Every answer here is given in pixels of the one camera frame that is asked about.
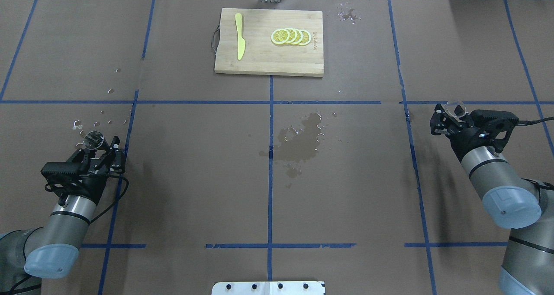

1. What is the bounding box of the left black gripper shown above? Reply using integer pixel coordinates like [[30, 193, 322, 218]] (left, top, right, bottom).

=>
[[40, 136, 127, 198]]

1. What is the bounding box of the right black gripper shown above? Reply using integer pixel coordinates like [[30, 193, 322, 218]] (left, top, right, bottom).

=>
[[431, 104, 520, 162]]

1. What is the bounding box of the clear glass cup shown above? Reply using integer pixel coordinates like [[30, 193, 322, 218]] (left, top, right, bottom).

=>
[[444, 100, 467, 119]]

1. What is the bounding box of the steel jigger measuring cup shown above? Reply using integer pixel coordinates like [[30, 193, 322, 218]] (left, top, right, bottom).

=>
[[83, 130, 106, 150]]

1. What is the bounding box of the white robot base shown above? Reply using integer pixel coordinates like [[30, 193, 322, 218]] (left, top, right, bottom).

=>
[[211, 281, 326, 295]]

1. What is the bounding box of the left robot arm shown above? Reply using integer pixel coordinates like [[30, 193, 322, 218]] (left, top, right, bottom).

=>
[[1, 131, 129, 295]]

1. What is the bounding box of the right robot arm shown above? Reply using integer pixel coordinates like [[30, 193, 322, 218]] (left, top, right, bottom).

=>
[[430, 104, 554, 295]]

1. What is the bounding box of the yellow plastic knife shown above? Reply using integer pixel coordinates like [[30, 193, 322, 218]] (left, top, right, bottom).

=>
[[234, 13, 246, 61]]

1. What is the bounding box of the lemon slice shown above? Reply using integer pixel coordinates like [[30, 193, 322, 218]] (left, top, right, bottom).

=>
[[270, 27, 313, 47]]

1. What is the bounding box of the wooden cutting board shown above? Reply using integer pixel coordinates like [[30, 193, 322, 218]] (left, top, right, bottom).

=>
[[214, 7, 325, 77]]

